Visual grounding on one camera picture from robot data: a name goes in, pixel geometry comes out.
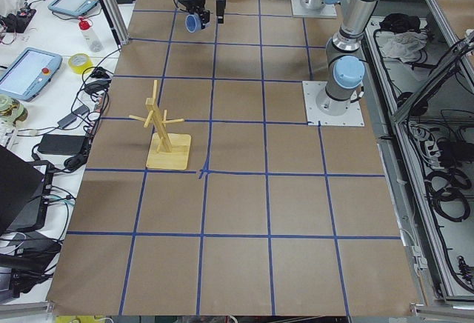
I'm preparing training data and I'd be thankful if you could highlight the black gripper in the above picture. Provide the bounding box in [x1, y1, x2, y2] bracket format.
[177, 0, 226, 30]

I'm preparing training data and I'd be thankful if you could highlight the light blue plastic cup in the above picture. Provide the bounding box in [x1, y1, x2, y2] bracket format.
[185, 13, 203, 33]

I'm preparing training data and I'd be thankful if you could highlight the clear bottle with red cap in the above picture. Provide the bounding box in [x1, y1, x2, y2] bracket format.
[79, 17, 103, 53]

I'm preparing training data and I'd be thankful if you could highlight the yellow tape roll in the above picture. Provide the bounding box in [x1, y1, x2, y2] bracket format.
[68, 53, 93, 74]

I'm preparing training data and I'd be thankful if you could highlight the wooden mug tree stand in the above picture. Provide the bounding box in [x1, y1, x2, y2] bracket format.
[129, 80, 191, 170]

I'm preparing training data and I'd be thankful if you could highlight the black power adapter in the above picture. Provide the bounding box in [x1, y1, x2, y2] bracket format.
[57, 113, 78, 129]

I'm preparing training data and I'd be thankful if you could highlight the white crumpled cloth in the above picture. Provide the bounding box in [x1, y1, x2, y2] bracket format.
[381, 32, 428, 63]

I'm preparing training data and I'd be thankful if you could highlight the near blue teach pendant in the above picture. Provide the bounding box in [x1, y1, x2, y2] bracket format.
[1, 47, 62, 101]

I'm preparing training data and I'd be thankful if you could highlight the black power brick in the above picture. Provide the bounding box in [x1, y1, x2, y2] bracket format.
[38, 134, 86, 156]

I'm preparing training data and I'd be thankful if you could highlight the black laptop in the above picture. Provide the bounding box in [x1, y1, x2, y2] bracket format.
[1, 147, 53, 234]

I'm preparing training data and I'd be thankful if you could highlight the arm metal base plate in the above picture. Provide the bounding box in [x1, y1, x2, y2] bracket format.
[290, 0, 337, 19]
[302, 81, 364, 127]

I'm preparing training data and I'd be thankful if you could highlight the aluminium frame post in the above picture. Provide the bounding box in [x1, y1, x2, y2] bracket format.
[99, 0, 129, 47]

